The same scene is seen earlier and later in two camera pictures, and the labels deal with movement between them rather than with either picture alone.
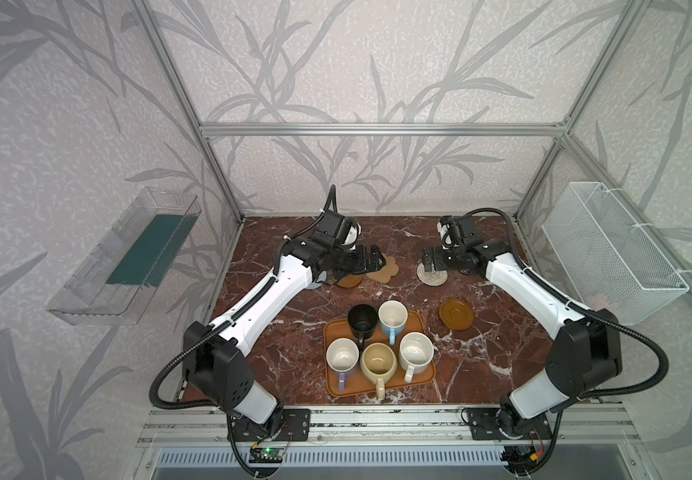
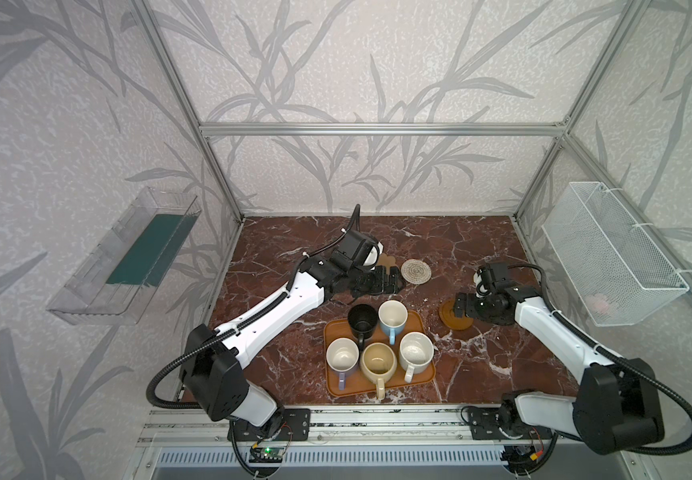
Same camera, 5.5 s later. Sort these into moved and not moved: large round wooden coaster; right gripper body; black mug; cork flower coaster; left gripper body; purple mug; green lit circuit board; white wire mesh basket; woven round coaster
Moved: left gripper body; right gripper body; woven round coaster
Not moved: white wire mesh basket; large round wooden coaster; green lit circuit board; black mug; cork flower coaster; purple mug
